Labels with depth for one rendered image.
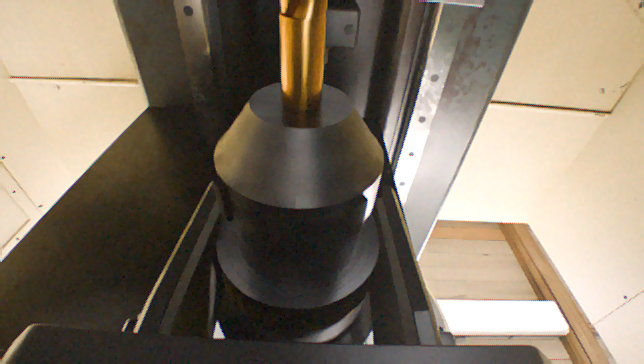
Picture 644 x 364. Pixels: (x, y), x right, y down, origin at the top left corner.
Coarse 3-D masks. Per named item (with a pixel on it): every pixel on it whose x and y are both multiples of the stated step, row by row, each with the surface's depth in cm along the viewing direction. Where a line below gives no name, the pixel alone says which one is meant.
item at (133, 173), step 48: (144, 144) 45; (192, 144) 46; (384, 144) 49; (96, 192) 37; (144, 192) 37; (192, 192) 38; (48, 240) 31; (96, 240) 31; (144, 240) 32; (0, 288) 26; (48, 288) 27; (96, 288) 27; (144, 288) 27; (0, 336) 23
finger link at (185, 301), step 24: (192, 216) 9; (216, 216) 9; (192, 240) 8; (168, 264) 7; (192, 264) 7; (216, 264) 9; (168, 288) 7; (192, 288) 7; (216, 288) 9; (144, 312) 6; (168, 312) 6; (192, 312) 7; (216, 312) 9
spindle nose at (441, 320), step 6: (432, 294) 16; (432, 300) 16; (432, 306) 15; (438, 306) 15; (438, 312) 15; (438, 318) 15; (444, 318) 15; (216, 324) 14; (438, 324) 15; (444, 324) 15; (216, 330) 14; (372, 330) 14; (450, 330) 15; (216, 336) 14; (222, 336) 14; (372, 336) 14; (372, 342) 14
